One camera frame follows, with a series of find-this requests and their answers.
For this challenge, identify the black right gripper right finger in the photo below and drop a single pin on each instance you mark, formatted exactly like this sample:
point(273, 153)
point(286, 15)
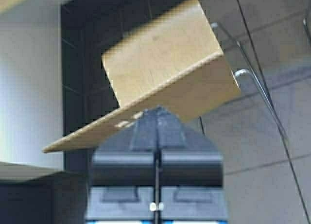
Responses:
point(192, 173)

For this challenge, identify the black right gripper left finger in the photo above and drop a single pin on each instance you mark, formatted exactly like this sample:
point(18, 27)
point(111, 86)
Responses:
point(124, 174)

